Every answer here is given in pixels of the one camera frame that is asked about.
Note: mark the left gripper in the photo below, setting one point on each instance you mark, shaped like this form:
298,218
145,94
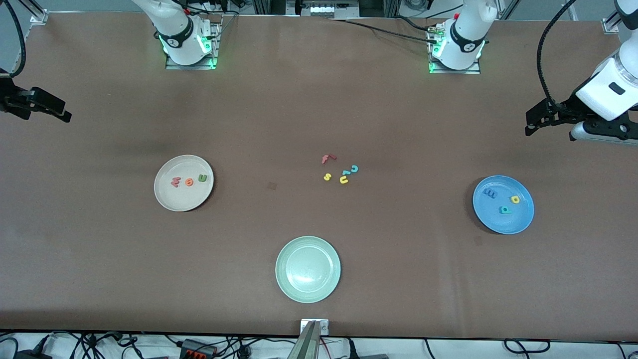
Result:
564,109

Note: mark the blue foam letter E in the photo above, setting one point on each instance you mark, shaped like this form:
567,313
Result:
490,193

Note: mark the teal foam letter Q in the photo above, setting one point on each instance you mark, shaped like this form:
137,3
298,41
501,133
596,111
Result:
504,211

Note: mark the red foam letter W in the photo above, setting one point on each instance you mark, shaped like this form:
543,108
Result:
175,182

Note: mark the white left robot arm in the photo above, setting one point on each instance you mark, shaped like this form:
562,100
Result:
468,30

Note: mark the blue round plate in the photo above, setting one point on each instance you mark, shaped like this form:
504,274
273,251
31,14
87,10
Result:
498,222

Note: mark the beige brown round plate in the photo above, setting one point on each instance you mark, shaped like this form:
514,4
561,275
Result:
169,199

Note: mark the brown table cover sheet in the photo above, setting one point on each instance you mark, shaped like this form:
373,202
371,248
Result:
99,274

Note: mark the red foam letter F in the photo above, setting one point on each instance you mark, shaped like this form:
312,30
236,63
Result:
326,159

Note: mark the black adapter box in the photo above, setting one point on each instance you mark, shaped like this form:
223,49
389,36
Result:
32,355

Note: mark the black orange power strip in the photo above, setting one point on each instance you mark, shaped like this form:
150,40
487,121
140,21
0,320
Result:
197,349

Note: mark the pale green round plate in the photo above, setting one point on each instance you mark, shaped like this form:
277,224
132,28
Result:
308,269

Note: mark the black power plug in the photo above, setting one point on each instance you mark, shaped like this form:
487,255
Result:
351,351

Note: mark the metal table corner bracket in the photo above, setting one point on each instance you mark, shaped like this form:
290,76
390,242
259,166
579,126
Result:
609,25
40,17

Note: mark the aluminium frame profile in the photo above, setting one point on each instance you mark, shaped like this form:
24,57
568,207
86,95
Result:
36,6
508,9
571,10

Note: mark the aluminium frame with silver device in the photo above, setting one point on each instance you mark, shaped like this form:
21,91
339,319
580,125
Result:
329,10

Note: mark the metal pole mounting bracket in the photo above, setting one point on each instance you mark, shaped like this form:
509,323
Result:
324,327

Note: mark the metal camera pole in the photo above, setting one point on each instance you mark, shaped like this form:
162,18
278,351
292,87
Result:
305,344

